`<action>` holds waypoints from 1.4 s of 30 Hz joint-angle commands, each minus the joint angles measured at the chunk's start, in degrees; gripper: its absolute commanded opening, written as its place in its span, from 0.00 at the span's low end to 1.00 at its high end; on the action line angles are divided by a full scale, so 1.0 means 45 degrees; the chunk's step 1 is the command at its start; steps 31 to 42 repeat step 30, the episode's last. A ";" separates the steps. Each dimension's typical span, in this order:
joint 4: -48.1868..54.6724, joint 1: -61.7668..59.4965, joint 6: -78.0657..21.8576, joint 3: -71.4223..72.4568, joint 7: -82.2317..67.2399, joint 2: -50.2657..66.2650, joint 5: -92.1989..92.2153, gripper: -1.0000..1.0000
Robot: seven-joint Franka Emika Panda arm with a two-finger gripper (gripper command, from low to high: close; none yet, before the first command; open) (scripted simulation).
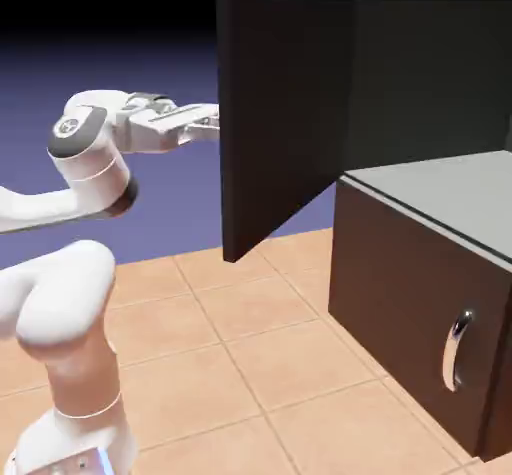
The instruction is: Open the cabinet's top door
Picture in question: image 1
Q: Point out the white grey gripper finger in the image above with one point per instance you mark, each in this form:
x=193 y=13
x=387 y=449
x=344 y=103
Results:
x=202 y=132

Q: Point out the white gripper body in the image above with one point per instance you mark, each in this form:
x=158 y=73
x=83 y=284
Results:
x=168 y=125

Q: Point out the dark wood tall door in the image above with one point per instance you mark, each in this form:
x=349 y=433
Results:
x=276 y=123

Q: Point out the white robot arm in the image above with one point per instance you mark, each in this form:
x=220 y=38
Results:
x=84 y=171

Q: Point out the dark wood cabinet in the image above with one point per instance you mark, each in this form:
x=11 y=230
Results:
x=432 y=95

